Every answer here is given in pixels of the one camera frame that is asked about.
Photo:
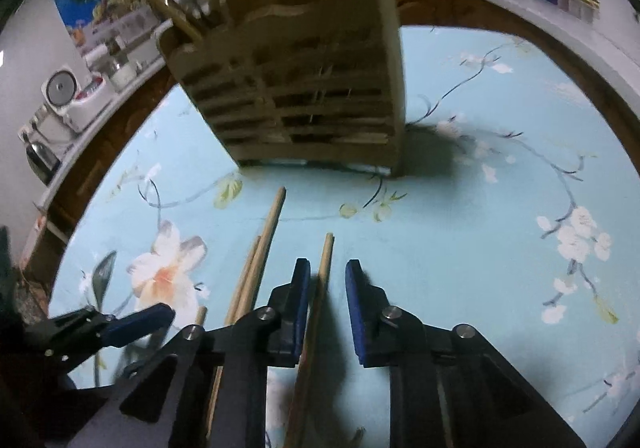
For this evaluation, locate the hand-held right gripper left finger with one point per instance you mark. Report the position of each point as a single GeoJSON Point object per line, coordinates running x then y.
{"type": "Point", "coordinates": [301, 308]}

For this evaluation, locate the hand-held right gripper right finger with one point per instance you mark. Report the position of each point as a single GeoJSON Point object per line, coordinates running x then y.
{"type": "Point", "coordinates": [360, 313]}

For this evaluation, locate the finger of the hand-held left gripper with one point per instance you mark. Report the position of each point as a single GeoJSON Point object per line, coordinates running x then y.
{"type": "Point", "coordinates": [140, 325]}
{"type": "Point", "coordinates": [134, 368]}

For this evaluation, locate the square-tipped metal spoon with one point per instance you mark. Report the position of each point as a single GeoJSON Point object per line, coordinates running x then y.
{"type": "Point", "coordinates": [102, 273]}

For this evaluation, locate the wooden utensil holder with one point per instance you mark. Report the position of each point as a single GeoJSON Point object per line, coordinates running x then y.
{"type": "Point", "coordinates": [300, 77]}

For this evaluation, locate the light wooden chopstick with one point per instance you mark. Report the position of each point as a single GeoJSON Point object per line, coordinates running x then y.
{"type": "Point", "coordinates": [247, 273]}
{"type": "Point", "coordinates": [272, 228]}

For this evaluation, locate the floral blue tablecloth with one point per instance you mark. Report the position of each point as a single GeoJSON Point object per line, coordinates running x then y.
{"type": "Point", "coordinates": [450, 228]}

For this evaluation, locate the steel electric kettle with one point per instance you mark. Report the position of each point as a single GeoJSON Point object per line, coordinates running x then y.
{"type": "Point", "coordinates": [42, 160]}

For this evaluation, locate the white rice cooker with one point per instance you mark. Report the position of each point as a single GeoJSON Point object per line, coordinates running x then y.
{"type": "Point", "coordinates": [70, 97]}

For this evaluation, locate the glass jar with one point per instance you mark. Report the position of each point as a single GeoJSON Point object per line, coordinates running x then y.
{"type": "Point", "coordinates": [122, 76]}

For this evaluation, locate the paper towel roll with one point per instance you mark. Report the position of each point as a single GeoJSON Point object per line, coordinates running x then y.
{"type": "Point", "coordinates": [96, 56]}

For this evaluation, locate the row of spice jars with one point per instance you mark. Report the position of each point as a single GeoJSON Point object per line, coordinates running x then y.
{"type": "Point", "coordinates": [580, 3]}

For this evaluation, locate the wall power outlet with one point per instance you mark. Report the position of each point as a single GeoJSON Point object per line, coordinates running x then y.
{"type": "Point", "coordinates": [29, 131]}

